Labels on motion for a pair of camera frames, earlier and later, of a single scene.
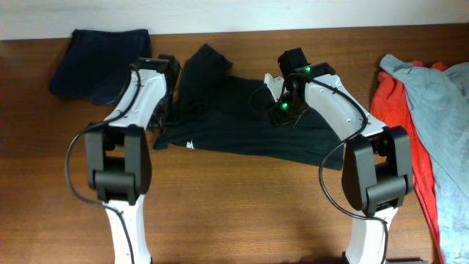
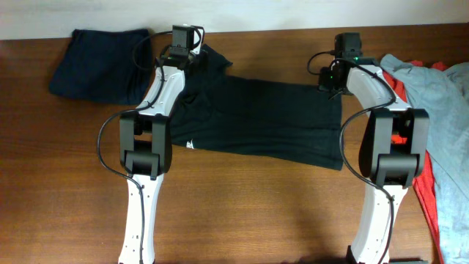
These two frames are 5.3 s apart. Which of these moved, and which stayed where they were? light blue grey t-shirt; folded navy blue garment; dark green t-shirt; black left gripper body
Moved: black left gripper body
Stayed: light blue grey t-shirt; dark green t-shirt; folded navy blue garment
